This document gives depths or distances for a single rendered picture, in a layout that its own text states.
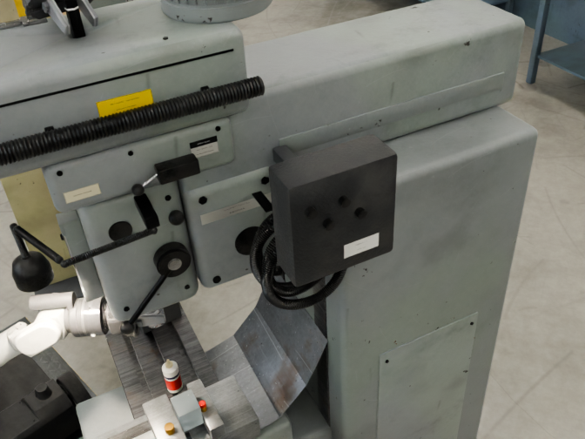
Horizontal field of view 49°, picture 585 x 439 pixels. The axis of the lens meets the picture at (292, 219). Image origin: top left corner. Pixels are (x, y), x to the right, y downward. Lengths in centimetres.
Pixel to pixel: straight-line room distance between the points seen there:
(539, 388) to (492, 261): 141
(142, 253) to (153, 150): 24
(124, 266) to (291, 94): 46
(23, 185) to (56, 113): 220
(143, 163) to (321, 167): 33
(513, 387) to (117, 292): 202
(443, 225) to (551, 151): 309
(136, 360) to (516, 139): 114
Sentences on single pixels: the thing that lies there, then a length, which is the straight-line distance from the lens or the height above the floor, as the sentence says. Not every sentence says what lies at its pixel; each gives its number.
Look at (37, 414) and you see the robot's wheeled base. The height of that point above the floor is 60.
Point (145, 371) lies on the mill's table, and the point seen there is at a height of 93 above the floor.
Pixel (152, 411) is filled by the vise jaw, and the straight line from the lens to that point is 158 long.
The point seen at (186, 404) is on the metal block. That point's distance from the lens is 153.
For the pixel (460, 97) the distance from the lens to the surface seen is 146.
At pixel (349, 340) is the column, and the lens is 151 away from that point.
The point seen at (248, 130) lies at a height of 169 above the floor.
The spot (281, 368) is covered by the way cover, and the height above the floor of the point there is 93.
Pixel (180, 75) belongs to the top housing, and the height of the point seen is 183.
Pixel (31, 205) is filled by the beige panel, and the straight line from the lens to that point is 332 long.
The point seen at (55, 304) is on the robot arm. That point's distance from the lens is 153.
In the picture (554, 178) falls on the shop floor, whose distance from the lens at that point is 423.
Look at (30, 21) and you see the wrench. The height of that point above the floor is 190.
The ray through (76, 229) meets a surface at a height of 153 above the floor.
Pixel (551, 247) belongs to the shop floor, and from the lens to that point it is 368.
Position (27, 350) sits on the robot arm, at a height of 121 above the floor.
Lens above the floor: 228
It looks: 38 degrees down
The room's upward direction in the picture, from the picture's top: 4 degrees counter-clockwise
